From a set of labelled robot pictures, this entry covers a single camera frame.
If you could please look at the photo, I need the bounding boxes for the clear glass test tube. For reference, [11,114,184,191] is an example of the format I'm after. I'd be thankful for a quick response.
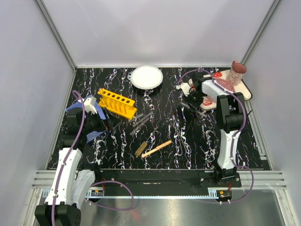
[134,113,144,120]
[133,114,151,128]
[130,118,150,136]
[180,101,207,117]

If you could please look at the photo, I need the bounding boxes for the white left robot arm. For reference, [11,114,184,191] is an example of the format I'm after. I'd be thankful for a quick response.
[34,107,113,226]

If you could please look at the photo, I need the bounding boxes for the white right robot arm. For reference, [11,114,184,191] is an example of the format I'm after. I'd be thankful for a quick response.
[185,69,246,185]

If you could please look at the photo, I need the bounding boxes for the blue plastic bin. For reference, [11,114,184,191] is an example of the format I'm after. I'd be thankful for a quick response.
[81,95,108,143]

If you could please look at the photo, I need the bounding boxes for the yellow test tube rack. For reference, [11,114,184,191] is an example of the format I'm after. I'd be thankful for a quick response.
[97,88,137,120]

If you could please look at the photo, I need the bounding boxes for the pink dotted plate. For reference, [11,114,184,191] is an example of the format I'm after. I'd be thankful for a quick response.
[216,78,235,93]

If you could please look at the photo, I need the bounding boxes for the wooden test tube clamp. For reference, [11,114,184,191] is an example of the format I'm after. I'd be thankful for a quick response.
[142,140,172,158]

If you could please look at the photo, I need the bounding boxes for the white paper plate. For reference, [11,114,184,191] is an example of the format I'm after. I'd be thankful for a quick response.
[130,65,163,90]

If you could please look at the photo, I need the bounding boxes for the pink patterned mug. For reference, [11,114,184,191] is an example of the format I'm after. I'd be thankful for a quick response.
[227,61,247,86]

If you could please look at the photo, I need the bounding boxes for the brown test tube brush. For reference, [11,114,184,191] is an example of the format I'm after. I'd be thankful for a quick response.
[135,141,157,158]

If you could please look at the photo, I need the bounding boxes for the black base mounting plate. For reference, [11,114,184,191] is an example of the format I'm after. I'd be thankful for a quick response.
[95,169,242,197]

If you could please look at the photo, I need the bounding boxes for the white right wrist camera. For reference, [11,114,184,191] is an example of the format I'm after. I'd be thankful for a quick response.
[176,83,195,97]

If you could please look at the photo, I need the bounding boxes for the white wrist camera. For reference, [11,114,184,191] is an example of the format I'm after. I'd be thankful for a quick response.
[176,83,195,97]
[83,96,97,114]

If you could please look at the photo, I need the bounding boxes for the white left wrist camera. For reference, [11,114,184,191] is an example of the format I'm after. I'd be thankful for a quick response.
[83,96,97,114]

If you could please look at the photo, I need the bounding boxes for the metal wire tongs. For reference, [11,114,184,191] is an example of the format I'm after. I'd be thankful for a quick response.
[173,115,185,155]

